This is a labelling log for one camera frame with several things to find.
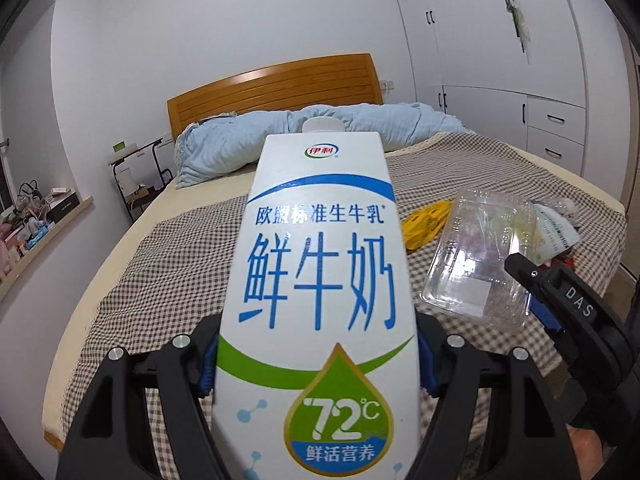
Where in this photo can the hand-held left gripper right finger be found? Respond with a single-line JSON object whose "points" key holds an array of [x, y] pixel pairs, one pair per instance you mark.
{"points": [[429, 365]]}

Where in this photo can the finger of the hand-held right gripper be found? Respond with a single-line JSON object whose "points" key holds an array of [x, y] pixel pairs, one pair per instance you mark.
{"points": [[546, 316], [525, 275]]}

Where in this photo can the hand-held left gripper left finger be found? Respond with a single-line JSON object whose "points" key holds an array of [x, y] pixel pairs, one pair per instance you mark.
{"points": [[209, 370]]}

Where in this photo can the green white snack packet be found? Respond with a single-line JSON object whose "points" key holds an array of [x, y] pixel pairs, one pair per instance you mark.
{"points": [[555, 235]]}

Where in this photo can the clear plastic container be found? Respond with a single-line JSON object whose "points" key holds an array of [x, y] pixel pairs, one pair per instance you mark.
{"points": [[475, 250]]}

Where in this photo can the yellow snack packet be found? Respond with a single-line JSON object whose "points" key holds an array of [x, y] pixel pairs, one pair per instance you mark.
{"points": [[425, 225]]}

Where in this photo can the white milk carton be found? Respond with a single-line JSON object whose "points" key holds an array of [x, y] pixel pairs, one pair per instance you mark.
{"points": [[320, 260]]}

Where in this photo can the person's right hand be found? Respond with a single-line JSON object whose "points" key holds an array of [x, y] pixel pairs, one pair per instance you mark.
{"points": [[590, 452]]}

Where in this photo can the beige door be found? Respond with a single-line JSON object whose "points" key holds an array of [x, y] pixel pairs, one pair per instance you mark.
{"points": [[629, 135]]}

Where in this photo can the wooden windowsill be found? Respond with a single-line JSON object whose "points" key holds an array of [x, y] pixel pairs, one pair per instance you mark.
{"points": [[60, 232]]}

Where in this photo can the black box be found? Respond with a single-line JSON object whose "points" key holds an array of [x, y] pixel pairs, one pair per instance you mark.
{"points": [[64, 205]]}

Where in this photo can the light blue duvet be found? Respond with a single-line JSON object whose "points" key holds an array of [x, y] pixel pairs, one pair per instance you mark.
{"points": [[240, 145]]}

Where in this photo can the clutter of small items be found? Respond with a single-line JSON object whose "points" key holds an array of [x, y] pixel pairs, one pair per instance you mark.
{"points": [[25, 225]]}

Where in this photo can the green card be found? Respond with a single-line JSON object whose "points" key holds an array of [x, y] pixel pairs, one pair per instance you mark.
{"points": [[125, 146]]}

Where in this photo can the white wardrobe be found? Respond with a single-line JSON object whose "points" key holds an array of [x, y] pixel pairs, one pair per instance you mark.
{"points": [[475, 35]]}

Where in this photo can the hanging bag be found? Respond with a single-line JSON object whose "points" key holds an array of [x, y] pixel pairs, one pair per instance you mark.
{"points": [[520, 20]]}

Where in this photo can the black frame bedside table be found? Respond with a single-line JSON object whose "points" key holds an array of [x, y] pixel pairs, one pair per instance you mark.
{"points": [[125, 154]]}

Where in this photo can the wall socket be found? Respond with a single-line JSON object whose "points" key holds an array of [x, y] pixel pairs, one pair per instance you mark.
{"points": [[387, 85]]}

